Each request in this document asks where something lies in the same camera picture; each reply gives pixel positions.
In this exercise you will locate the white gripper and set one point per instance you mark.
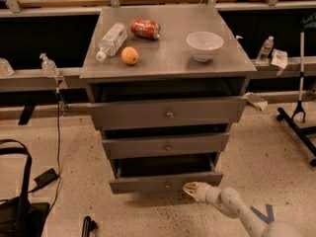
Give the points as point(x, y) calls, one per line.
point(204, 194)

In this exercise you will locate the grey bottom drawer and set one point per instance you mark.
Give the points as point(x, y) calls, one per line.
point(167, 173)

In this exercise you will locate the grey drawer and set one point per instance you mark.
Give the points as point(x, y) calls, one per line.
point(167, 173)
point(164, 113)
point(165, 145)

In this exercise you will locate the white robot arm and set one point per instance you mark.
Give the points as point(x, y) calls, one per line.
point(229, 202)

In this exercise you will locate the grey middle drawer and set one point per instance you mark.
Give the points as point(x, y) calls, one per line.
point(165, 145)

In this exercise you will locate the grey top drawer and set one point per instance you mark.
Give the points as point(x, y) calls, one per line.
point(164, 113)

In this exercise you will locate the grey drawer cabinet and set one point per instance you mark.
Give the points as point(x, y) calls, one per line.
point(166, 69)

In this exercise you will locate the blue tape cross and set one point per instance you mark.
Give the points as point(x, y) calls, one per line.
point(268, 217)

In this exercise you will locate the black object bottom edge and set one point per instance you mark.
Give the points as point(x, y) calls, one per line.
point(89, 225)

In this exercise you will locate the white paper box on floor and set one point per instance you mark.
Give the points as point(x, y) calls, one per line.
point(256, 101)

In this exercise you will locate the white ceramic bowl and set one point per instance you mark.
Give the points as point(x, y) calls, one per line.
point(204, 46)

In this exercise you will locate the orange fruit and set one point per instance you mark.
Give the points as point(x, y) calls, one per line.
point(129, 55)

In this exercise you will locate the black power adapter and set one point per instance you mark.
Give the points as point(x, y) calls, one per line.
point(46, 178)

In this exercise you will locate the white packet on ledge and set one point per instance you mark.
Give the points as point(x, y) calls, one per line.
point(279, 59)

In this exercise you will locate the water bottle on ledge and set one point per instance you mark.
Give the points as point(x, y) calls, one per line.
point(265, 50)

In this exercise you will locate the red soda can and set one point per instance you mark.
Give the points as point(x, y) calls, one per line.
point(145, 29)

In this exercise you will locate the clear plastic water bottle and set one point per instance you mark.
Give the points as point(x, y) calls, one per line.
point(111, 42)

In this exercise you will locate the black bag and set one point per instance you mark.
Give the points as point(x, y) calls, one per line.
point(18, 217)

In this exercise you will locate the clear sanitizer pump bottle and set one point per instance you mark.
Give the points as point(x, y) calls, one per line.
point(48, 66)

